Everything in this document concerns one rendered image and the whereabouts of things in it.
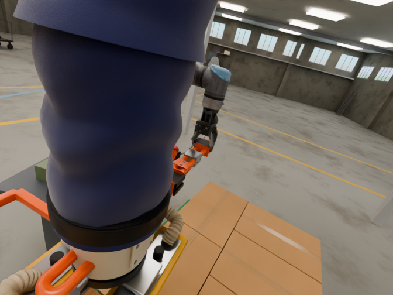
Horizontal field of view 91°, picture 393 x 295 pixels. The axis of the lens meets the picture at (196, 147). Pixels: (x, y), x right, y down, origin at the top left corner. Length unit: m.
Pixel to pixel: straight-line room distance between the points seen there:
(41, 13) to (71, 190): 0.22
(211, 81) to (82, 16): 0.65
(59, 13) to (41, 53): 0.07
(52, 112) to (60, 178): 0.10
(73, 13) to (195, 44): 0.12
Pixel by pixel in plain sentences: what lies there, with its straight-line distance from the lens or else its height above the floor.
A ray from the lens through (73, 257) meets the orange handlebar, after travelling 0.49.
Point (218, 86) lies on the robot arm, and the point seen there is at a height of 1.51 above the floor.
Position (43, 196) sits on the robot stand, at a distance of 1.34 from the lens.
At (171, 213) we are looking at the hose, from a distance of 0.63.
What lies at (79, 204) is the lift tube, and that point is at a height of 1.38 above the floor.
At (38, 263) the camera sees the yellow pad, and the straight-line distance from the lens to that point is 0.64.
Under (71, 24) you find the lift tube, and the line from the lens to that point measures 0.23.
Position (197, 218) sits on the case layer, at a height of 0.54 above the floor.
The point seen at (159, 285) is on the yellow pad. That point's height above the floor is 1.09.
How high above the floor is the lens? 1.61
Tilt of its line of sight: 26 degrees down
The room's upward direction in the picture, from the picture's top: 15 degrees clockwise
